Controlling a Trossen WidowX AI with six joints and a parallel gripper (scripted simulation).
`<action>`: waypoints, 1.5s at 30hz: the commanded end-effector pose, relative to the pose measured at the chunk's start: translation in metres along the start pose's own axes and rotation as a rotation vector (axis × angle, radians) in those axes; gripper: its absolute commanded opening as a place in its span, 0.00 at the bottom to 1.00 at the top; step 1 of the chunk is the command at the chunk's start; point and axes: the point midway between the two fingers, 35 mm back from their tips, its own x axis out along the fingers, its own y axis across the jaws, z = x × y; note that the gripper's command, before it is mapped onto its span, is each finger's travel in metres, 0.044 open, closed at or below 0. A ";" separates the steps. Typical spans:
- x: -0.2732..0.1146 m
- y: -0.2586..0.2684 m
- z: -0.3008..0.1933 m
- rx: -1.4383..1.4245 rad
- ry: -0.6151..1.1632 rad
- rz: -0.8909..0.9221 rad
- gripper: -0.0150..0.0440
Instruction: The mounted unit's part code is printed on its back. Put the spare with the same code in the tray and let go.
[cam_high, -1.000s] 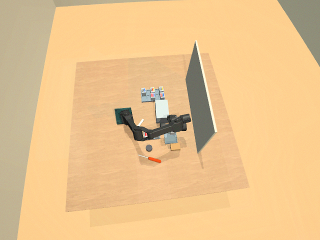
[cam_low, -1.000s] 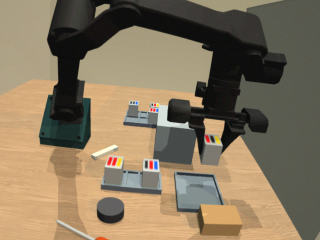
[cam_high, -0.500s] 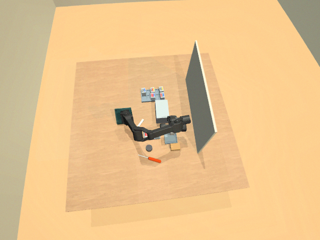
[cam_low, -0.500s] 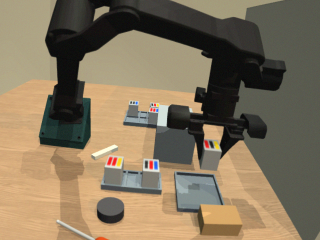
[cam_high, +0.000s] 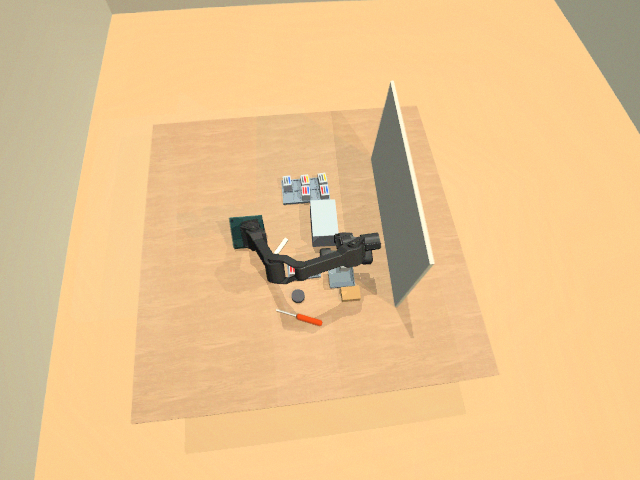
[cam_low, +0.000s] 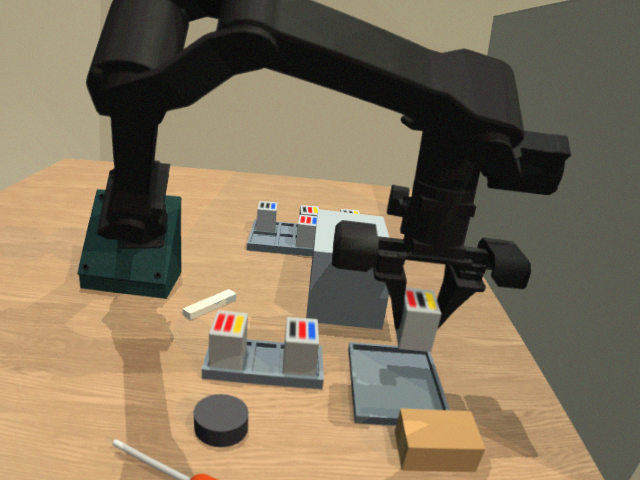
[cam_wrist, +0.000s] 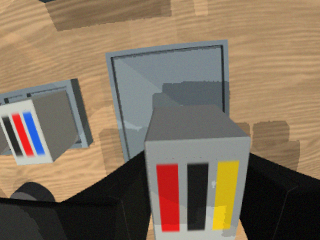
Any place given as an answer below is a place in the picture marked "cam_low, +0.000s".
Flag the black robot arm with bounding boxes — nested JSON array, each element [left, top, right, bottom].
[[86, 0, 571, 249]]

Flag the dark grey short cylinder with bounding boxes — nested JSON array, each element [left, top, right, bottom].
[[193, 394, 249, 447]]

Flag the grey flat panel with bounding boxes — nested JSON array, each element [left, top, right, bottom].
[[464, 0, 640, 480]]

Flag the orange rectangular block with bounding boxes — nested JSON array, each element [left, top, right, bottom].
[[395, 408, 485, 472]]

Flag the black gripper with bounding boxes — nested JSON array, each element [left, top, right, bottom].
[[332, 177, 531, 330]]

